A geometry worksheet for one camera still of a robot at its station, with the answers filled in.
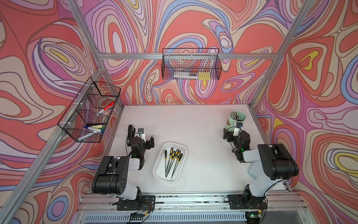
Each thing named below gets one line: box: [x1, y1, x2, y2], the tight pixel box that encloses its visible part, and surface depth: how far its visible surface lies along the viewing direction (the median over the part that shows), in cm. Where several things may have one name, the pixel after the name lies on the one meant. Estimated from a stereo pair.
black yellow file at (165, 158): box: [164, 149, 168, 178], surface depth 92 cm
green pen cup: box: [224, 110, 247, 133], surface depth 93 cm
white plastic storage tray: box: [152, 141, 187, 184], surface depth 89 cm
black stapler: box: [126, 124, 136, 147], surface depth 100 cm
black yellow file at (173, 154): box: [165, 150, 176, 178], surface depth 92 cm
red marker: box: [97, 101, 116, 114], surface depth 78 cm
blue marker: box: [84, 125, 104, 133], surface depth 71 cm
